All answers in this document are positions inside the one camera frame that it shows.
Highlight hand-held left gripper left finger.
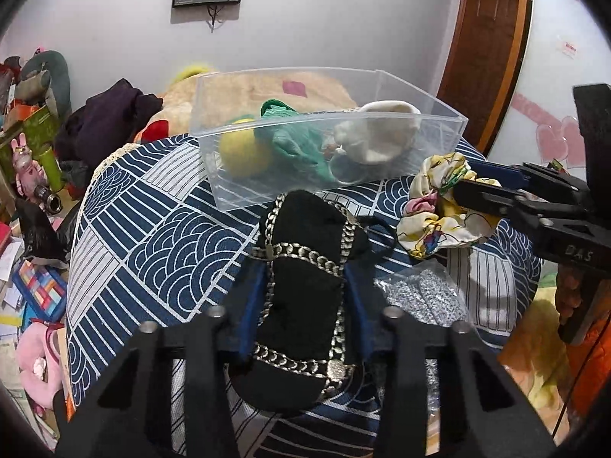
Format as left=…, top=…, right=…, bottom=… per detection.
left=55, top=255, right=268, bottom=458

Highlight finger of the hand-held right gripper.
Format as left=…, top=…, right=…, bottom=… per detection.
left=453, top=179, right=545, bottom=224
left=470, top=160, right=532, bottom=192

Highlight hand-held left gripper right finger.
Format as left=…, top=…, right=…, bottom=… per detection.
left=344, top=260, right=560, bottom=458

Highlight black pouch with metal chain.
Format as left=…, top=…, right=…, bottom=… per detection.
left=228, top=190, right=399, bottom=413

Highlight floral fabric scrunchie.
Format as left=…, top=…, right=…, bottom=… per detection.
left=396, top=153, right=502, bottom=261

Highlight clear plastic storage box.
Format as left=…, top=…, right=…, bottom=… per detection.
left=189, top=69, right=469, bottom=211

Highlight yellow soft ball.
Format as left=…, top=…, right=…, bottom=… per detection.
left=218, top=117, right=274, bottom=177

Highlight person's right hand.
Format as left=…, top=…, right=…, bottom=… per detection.
left=555, top=267, right=582, bottom=331

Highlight silver glitter bag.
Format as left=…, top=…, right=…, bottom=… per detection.
left=373, top=260, right=471, bottom=327

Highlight pink heart stickers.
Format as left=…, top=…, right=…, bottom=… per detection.
left=511, top=93, right=585, bottom=163

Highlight blue white patterned tablecloth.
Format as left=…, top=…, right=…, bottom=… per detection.
left=64, top=134, right=545, bottom=458

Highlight brown wooden door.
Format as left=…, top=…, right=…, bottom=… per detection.
left=436, top=0, right=534, bottom=154

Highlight yellow orange blanket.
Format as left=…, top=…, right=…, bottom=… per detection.
left=499, top=269, right=611, bottom=444

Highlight green cloth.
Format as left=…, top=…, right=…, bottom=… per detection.
left=258, top=98, right=335, bottom=183

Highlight beige plush toy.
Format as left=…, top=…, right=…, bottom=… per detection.
left=165, top=61, right=360, bottom=135

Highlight colourful checked box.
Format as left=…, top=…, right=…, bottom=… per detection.
left=12, top=262, right=68, bottom=321

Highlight black plastic bag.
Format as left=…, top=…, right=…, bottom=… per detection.
left=14, top=195, right=83, bottom=268

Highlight pink plush toy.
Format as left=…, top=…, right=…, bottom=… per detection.
left=16, top=322, right=72, bottom=411

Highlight dark purple cloth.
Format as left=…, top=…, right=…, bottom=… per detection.
left=55, top=79, right=164, bottom=163

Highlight pink rabbit figure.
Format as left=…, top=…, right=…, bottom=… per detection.
left=12, top=134, right=63, bottom=213

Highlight green cardboard box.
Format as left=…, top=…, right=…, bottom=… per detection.
left=0, top=105, right=64, bottom=192

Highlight grey green plush toy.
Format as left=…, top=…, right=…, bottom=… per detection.
left=16, top=50, right=73, bottom=120

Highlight black cable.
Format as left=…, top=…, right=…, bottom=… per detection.
left=205, top=4, right=226, bottom=33

